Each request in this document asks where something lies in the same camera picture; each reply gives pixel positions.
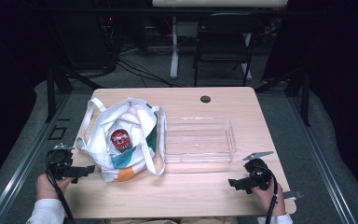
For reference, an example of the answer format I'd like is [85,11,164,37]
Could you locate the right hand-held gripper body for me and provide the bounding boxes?
[241,150,275,191]

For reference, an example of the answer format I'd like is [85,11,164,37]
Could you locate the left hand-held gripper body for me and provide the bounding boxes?
[46,142,76,181]

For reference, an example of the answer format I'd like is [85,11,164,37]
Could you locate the red can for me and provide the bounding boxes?
[109,128,134,154]

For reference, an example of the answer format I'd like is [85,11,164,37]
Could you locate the clear plastic box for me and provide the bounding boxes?
[163,116,238,164]

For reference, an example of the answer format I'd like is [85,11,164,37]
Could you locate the white tote bag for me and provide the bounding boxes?
[75,97,168,184]

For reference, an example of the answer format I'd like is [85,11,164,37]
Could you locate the person's right hand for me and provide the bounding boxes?
[251,182,287,217]

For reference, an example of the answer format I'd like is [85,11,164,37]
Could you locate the person's left hand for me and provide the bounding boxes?
[34,173,75,202]

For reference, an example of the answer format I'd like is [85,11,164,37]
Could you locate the black metal stand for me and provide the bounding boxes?
[44,60,104,124]
[254,65,312,127]

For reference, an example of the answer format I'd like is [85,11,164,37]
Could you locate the black folding chair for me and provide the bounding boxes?
[193,12,265,89]

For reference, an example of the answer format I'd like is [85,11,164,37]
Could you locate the white background desk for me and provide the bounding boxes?
[151,0,290,81]

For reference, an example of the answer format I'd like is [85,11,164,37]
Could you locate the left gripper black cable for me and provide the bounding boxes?
[44,149,76,224]

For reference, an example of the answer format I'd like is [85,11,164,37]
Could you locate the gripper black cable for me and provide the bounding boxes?
[44,149,76,224]
[255,163,280,224]

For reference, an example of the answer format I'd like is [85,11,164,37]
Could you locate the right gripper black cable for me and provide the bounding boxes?
[255,163,280,224]

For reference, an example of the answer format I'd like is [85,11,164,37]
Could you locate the black floor cables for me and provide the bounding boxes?
[98,43,188,89]

